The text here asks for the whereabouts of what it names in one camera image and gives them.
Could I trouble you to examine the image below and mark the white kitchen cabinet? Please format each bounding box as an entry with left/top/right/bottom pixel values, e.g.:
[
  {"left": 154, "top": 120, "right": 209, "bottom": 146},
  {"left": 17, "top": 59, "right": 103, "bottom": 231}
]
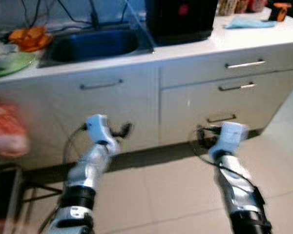
[{"left": 0, "top": 41, "right": 293, "bottom": 169}]

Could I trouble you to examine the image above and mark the stainless steel sink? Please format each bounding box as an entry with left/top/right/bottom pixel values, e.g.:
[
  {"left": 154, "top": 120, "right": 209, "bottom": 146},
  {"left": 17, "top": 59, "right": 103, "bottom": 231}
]
[{"left": 42, "top": 27, "right": 147, "bottom": 66}]

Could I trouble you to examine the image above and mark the red plastic bag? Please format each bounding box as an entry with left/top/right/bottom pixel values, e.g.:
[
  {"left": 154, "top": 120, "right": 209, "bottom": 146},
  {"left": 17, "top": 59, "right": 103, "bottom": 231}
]
[{"left": 0, "top": 99, "right": 31, "bottom": 157}]

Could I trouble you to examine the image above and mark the black water dispenser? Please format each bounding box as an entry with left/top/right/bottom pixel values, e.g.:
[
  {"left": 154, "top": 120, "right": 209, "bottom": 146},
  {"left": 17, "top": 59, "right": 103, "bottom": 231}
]
[{"left": 145, "top": 0, "right": 219, "bottom": 47}]

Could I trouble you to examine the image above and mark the steel sink faucet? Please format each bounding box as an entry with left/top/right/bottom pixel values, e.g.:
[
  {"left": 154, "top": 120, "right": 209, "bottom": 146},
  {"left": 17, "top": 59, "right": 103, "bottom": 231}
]
[{"left": 89, "top": 0, "right": 101, "bottom": 29}]

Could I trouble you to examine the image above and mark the light blue cloth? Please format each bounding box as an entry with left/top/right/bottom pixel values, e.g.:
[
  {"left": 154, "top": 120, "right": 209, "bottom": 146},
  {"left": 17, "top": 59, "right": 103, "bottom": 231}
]
[{"left": 223, "top": 18, "right": 277, "bottom": 30}]

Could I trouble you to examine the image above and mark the pale green plate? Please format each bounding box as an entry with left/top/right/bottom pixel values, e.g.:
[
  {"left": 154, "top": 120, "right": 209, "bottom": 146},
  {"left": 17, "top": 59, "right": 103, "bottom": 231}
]
[{"left": 0, "top": 51, "right": 38, "bottom": 79}]

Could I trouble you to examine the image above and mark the orange plastic bowl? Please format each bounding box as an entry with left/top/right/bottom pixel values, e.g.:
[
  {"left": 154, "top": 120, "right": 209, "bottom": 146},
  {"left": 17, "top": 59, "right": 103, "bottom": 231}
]
[{"left": 8, "top": 26, "right": 53, "bottom": 53}]

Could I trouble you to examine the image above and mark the tan food jar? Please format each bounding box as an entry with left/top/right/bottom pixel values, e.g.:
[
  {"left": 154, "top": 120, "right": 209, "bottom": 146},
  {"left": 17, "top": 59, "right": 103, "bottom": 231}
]
[{"left": 218, "top": 0, "right": 238, "bottom": 15}]

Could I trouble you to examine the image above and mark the brown food jar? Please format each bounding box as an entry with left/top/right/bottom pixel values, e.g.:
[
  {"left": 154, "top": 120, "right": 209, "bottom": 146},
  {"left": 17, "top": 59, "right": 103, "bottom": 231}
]
[{"left": 236, "top": 0, "right": 251, "bottom": 14}]

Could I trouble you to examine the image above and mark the red food jar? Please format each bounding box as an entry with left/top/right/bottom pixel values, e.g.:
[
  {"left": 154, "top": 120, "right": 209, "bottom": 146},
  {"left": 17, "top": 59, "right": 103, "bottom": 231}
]
[{"left": 249, "top": 0, "right": 269, "bottom": 12}]

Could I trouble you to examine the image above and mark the orange and black tool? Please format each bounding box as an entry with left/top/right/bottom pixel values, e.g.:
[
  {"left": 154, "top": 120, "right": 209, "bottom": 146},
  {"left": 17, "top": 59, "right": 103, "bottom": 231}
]
[{"left": 268, "top": 2, "right": 293, "bottom": 22}]

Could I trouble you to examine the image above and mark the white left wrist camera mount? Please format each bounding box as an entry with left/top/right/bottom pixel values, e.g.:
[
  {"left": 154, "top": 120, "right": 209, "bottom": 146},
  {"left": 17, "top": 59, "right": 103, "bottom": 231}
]
[{"left": 85, "top": 114, "right": 114, "bottom": 146}]

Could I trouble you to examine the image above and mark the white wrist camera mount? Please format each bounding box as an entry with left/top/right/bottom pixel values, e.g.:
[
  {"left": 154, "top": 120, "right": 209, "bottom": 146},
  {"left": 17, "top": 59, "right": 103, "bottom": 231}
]
[
  {"left": 85, "top": 114, "right": 114, "bottom": 146},
  {"left": 209, "top": 122, "right": 250, "bottom": 160}
]

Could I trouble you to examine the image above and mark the silver drawer handle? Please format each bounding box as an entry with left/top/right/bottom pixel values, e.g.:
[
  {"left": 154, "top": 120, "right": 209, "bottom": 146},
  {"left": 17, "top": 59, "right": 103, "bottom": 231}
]
[
  {"left": 224, "top": 59, "right": 267, "bottom": 70},
  {"left": 218, "top": 81, "right": 257, "bottom": 92},
  {"left": 206, "top": 113, "right": 238, "bottom": 124}
]

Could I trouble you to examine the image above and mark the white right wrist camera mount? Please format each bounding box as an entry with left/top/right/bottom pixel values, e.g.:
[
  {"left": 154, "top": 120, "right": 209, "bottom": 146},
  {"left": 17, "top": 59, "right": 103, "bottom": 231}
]
[{"left": 209, "top": 122, "right": 250, "bottom": 160}]

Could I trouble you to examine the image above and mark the dark cabinet door handle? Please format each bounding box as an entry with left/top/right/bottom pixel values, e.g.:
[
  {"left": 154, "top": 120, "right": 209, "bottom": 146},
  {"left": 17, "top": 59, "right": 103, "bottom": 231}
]
[{"left": 79, "top": 78, "right": 124, "bottom": 91}]

